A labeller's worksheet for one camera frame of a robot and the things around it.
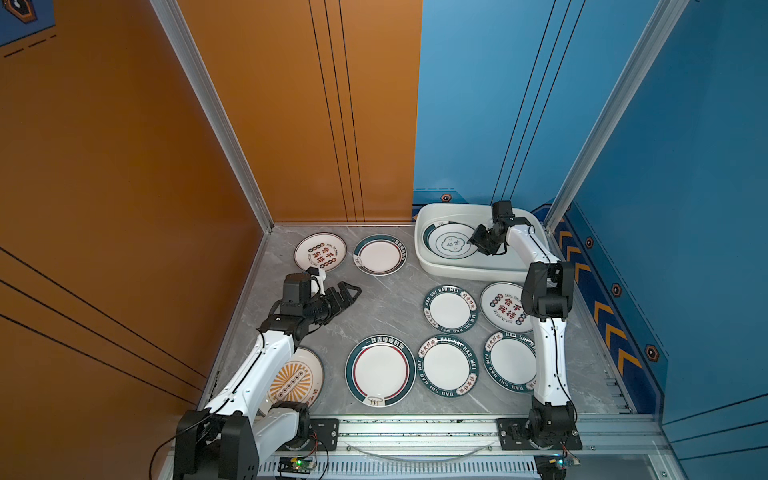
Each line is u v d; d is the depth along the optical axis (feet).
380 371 2.73
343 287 2.43
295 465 2.32
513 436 2.38
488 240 3.08
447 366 2.75
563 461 2.29
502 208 2.97
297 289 2.08
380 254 3.59
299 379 2.71
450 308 3.11
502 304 3.17
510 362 2.78
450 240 3.68
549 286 2.12
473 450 2.38
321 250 3.67
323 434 2.40
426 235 3.77
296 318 1.99
